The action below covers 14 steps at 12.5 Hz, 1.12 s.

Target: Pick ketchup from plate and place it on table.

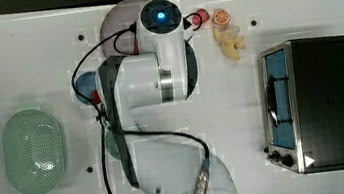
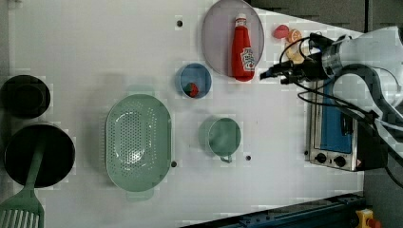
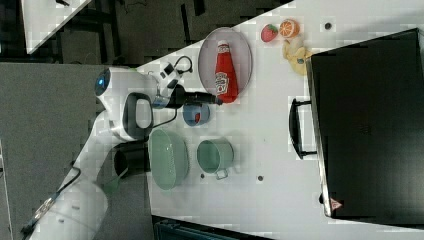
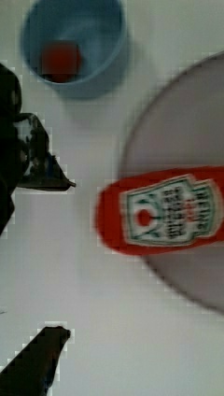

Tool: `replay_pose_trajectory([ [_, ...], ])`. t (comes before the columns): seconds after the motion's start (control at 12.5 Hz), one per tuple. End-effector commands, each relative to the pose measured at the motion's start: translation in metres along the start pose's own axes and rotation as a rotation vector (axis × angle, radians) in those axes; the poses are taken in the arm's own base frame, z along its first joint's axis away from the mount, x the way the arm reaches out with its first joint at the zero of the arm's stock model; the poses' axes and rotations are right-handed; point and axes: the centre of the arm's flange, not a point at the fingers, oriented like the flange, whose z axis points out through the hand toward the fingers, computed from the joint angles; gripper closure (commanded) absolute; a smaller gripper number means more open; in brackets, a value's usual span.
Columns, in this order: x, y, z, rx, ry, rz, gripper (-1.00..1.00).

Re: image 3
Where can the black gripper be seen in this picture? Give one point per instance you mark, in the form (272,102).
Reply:
(182,97)

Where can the red ketchup bottle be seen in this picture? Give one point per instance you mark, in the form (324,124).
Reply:
(225,76)

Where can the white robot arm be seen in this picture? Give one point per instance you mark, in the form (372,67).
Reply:
(76,210)

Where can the grey oval plate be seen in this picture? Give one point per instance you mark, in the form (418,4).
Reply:
(241,58)

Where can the small red toy in bowl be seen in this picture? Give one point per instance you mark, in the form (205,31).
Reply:
(197,117)

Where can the blue bowl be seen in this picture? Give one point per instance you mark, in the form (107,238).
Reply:
(189,112)

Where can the green perforated colander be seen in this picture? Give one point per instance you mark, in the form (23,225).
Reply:
(168,156)

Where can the toy strawberry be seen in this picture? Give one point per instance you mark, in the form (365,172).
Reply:
(268,33)

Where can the toy banana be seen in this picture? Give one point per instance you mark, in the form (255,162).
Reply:
(296,54)

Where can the black pot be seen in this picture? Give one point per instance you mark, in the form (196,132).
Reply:
(131,159)

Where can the toy orange half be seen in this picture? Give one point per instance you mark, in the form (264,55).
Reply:
(289,28)

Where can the silver toaster oven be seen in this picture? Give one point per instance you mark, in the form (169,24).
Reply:
(367,111)

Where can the green cup with handle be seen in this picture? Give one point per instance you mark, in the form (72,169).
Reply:
(215,156)

